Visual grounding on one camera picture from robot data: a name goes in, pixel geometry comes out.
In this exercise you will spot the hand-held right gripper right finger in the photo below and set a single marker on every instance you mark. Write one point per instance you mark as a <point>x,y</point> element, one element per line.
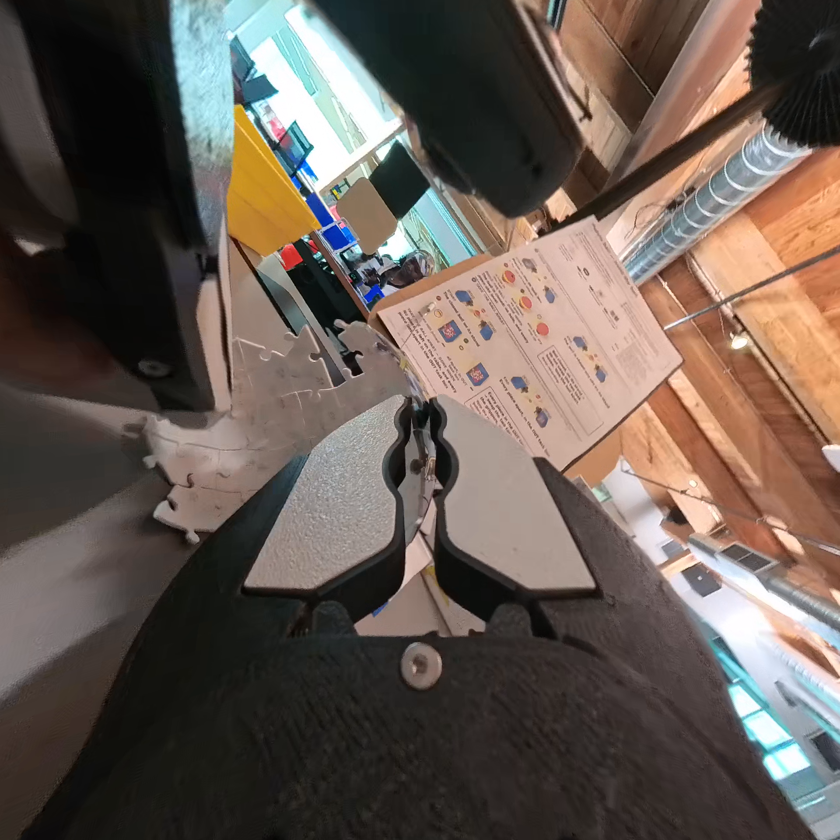
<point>512,525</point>

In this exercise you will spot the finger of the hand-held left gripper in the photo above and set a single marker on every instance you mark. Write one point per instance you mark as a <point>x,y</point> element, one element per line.
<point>220,328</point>

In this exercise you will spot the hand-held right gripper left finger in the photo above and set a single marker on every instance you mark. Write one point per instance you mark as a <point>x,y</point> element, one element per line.
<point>328,525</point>

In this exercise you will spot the partly built puzzle ball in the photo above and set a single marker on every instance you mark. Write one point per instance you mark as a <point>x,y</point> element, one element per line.
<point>282,407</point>

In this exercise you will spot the white folded instruction leaflet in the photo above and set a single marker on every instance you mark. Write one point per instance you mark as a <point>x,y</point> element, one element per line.
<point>400,610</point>

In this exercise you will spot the yellow plastic bin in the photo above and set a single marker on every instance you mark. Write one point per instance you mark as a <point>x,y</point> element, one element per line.
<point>262,197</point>

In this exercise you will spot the blue storage bin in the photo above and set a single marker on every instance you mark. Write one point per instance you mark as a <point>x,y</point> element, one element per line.
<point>328,223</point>

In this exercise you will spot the small wooden background board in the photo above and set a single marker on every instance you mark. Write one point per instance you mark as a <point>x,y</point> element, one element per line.
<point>364,216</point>

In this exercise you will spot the printed instruction sheet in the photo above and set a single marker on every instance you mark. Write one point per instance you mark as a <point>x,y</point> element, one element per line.
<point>544,328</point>

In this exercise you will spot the black background panel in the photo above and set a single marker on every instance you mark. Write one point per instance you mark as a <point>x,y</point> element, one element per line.
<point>397,180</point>

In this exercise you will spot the black overhead pole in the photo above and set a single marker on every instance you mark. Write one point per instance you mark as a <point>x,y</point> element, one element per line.
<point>676,157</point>

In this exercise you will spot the black ribbed round fixture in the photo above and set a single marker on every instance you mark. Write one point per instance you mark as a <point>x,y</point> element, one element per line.
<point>800,65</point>

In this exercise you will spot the silver ventilation duct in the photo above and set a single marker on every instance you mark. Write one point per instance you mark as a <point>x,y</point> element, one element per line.
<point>722,197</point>

